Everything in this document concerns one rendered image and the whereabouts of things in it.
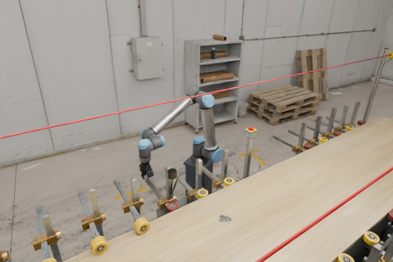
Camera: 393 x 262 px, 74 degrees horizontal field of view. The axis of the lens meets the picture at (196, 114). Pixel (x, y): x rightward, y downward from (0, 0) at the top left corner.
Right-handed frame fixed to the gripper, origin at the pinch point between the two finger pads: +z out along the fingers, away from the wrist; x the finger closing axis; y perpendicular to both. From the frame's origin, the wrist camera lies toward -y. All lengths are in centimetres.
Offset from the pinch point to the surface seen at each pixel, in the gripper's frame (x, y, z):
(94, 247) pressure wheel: 52, -52, -16
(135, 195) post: 20.7, -31.9, -20.8
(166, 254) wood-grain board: 19, -72, -10
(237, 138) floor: -215, 125, 88
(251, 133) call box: -78, -32, -39
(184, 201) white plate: -17.9, -28.5, 6.3
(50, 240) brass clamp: 72, -33, -14
